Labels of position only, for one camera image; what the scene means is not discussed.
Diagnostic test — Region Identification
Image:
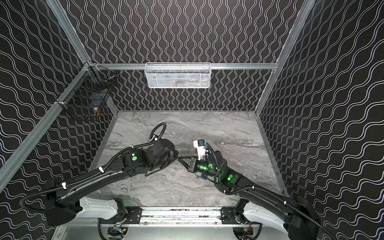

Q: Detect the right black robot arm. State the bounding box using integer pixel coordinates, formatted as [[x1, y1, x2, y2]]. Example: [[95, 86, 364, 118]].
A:
[[179, 144, 335, 240]]

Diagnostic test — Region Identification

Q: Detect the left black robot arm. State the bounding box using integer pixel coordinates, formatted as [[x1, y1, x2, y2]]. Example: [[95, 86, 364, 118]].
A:
[[19, 123, 178, 227]]

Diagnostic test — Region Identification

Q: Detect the red item in white basket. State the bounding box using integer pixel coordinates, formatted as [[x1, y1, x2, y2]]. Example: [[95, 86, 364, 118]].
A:
[[170, 79, 190, 86]]

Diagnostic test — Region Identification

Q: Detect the brass object in black basket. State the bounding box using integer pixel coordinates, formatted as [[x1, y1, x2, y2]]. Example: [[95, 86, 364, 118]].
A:
[[93, 108, 100, 118]]

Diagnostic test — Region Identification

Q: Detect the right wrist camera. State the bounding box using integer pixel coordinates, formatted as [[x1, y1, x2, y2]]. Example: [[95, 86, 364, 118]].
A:
[[193, 140, 207, 161]]

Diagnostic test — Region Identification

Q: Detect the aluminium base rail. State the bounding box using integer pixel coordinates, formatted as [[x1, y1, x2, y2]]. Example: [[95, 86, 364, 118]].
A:
[[61, 205, 302, 227]]

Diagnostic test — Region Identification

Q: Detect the white mesh wall basket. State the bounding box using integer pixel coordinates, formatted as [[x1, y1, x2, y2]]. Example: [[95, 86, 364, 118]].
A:
[[145, 62, 212, 89]]

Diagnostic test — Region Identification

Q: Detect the black wire wall basket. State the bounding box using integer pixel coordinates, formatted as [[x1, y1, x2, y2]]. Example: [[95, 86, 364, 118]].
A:
[[59, 62, 118, 122]]

